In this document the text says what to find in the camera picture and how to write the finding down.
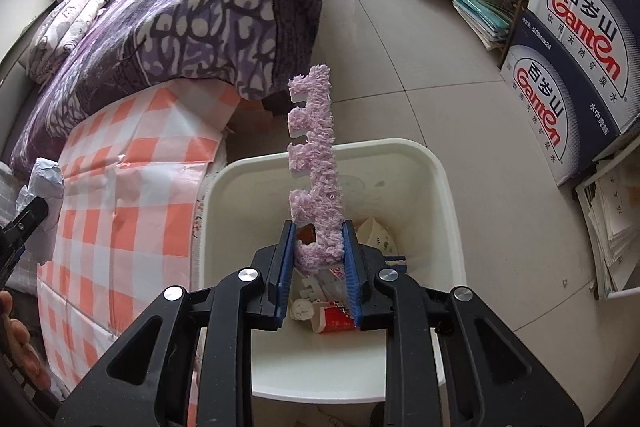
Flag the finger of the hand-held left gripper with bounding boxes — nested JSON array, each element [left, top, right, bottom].
[[0, 196, 50, 288]]

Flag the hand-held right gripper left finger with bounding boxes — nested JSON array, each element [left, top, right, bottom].
[[55, 219, 296, 427]]

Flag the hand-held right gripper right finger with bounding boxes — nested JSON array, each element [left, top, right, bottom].
[[341, 218, 585, 427]]

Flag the pale paper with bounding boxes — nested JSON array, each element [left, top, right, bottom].
[[15, 157, 66, 264]]

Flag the red snack bag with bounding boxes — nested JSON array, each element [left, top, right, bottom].
[[312, 267, 361, 335]]

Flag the white plastic bin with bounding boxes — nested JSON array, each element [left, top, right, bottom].
[[199, 138, 468, 408]]

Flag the pink fuzzy hook strip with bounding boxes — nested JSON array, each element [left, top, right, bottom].
[[286, 64, 346, 272]]

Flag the person's left hand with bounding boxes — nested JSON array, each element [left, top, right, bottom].
[[0, 289, 51, 388]]

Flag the floral pillow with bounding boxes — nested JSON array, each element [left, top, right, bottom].
[[27, 0, 108, 82]]

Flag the purple patterned quilt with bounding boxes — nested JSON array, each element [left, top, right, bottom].
[[9, 0, 323, 178]]

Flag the navy water carton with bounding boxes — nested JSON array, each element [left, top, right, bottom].
[[500, 7, 626, 188], [522, 0, 640, 138]]

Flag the stack of white papers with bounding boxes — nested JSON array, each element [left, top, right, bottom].
[[575, 147, 640, 300]]

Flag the stack of teal folders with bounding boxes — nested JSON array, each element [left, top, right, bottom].
[[452, 0, 516, 52]]

